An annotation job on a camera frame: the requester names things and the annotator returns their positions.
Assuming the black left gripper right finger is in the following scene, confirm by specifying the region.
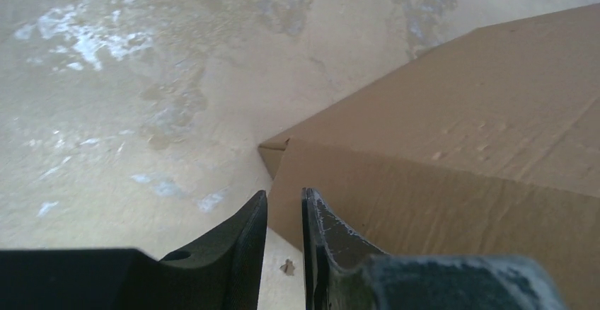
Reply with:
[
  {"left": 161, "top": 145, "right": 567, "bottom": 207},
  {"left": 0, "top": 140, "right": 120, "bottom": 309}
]
[{"left": 301, "top": 188, "right": 566, "bottom": 309}]

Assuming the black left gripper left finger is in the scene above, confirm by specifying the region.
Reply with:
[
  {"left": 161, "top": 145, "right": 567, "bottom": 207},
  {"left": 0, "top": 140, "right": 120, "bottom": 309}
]
[{"left": 1, "top": 190, "right": 267, "bottom": 309}]

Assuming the brown cardboard box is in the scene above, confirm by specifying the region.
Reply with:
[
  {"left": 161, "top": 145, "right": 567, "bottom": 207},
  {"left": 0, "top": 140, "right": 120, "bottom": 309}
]
[{"left": 259, "top": 4, "right": 599, "bottom": 309}]

